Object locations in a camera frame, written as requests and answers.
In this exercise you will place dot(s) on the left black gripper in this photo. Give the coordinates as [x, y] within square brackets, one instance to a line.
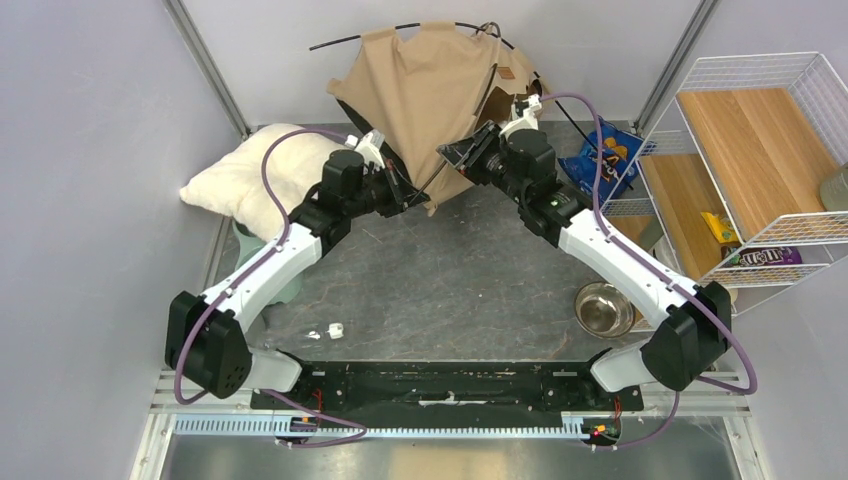
[398, 185]

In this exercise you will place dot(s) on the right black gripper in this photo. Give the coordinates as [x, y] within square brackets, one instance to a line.
[473, 153]

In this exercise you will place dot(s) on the beige pet tent fabric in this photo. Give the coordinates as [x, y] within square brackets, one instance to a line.
[430, 99]

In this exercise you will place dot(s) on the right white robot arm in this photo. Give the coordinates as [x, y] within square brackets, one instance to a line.
[691, 322]

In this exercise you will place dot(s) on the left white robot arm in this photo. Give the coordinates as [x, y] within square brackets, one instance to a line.
[205, 340]

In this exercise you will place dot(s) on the steel pet bowl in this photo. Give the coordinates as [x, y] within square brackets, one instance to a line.
[603, 311]

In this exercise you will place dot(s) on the small white plastic cap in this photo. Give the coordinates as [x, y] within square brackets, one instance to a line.
[335, 330]

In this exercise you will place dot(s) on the mint green bowl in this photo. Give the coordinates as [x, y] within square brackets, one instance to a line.
[251, 249]

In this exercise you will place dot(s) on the white fluffy pillow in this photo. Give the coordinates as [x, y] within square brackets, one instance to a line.
[233, 186]

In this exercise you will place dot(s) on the yellow snack packet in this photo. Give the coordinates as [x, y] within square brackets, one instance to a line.
[720, 227]

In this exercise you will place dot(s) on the purple candy bag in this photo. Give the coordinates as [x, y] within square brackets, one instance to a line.
[762, 257]

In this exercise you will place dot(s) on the clear glass jar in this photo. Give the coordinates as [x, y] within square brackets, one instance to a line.
[833, 190]

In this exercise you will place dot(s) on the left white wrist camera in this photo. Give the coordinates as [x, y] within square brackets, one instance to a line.
[369, 148]

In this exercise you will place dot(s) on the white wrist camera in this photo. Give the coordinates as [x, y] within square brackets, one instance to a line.
[369, 148]
[524, 115]

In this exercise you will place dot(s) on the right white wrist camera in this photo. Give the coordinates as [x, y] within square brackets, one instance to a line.
[524, 115]

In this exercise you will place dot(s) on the white wire shelf rack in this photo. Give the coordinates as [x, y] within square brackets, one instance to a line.
[750, 137]

